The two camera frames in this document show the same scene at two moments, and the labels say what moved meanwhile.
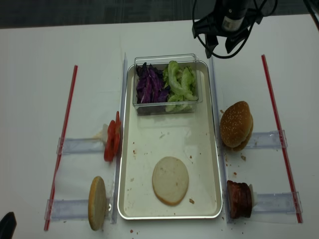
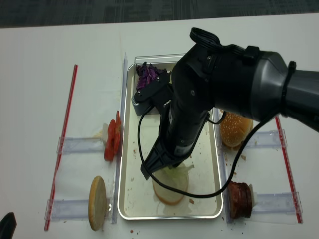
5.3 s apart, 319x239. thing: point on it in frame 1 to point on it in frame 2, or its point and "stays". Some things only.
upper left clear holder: x=81 y=146 stays
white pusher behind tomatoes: x=105 y=128 stays
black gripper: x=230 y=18 to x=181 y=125
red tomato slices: x=113 y=138 stays
